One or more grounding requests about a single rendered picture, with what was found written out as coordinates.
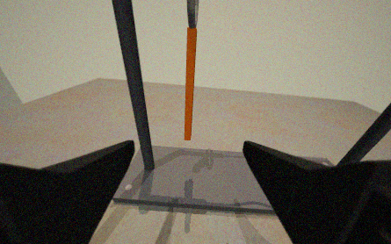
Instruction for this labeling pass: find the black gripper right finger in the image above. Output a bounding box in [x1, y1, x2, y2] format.
[243, 141, 391, 244]

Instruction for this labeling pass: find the orange handle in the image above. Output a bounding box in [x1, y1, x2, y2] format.
[185, 0, 199, 140]

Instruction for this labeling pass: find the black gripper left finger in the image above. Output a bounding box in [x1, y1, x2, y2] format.
[0, 140, 134, 244]

